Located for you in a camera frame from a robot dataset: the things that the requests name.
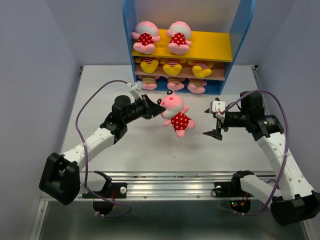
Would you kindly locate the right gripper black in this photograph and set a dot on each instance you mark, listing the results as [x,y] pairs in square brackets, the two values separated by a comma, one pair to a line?
[215,133]

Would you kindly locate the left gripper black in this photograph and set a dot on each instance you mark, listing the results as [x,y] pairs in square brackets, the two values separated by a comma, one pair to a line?
[151,109]

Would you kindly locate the pink pig plush dotted dress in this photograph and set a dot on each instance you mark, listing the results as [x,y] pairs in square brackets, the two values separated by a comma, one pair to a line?
[175,113]

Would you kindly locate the pink frog plush striped shirt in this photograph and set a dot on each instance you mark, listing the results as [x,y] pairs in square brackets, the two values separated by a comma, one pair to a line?
[149,82]

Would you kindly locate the pink plush striped body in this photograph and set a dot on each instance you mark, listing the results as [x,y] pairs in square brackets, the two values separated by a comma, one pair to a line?
[175,83]

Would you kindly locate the yellow bear plush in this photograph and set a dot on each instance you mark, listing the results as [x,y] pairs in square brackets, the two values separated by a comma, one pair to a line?
[172,66]
[201,68]
[148,64]

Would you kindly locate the pink pig plush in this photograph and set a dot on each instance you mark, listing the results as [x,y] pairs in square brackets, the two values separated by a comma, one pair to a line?
[145,34]
[179,33]

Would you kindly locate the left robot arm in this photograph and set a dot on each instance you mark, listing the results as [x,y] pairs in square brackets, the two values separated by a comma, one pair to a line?
[66,175]

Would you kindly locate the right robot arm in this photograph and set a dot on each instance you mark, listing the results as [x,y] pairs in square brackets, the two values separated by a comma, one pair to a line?
[292,198]

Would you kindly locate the brown lower shelf board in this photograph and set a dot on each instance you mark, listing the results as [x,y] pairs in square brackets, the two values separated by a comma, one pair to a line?
[186,72]

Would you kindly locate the blue wooden toy shelf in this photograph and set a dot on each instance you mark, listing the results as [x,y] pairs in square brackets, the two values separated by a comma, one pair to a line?
[237,34]

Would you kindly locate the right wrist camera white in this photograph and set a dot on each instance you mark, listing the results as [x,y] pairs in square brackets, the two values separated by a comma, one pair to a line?
[217,108]

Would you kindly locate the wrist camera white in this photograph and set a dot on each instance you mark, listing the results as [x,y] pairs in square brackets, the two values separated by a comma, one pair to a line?
[135,89]
[217,108]

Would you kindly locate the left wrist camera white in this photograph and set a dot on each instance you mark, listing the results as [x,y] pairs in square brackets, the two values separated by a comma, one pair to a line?
[135,89]

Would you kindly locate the aluminium rail frame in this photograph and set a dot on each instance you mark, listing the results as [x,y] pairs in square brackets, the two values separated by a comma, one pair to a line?
[158,187]

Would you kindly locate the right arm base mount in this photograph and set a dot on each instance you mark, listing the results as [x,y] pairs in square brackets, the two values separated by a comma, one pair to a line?
[238,200]

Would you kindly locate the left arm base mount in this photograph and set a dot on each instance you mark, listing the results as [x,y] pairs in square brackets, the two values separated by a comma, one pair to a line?
[113,191]

